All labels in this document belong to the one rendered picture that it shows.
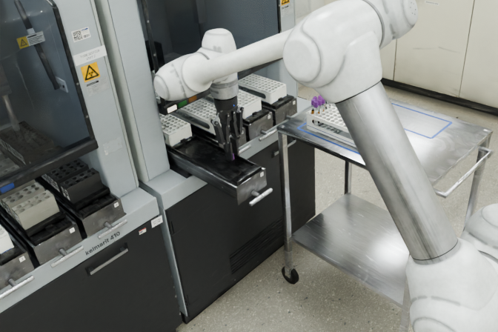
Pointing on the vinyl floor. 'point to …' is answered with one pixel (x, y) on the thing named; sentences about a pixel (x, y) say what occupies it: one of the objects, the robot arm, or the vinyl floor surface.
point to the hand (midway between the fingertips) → (231, 148)
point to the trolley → (332, 238)
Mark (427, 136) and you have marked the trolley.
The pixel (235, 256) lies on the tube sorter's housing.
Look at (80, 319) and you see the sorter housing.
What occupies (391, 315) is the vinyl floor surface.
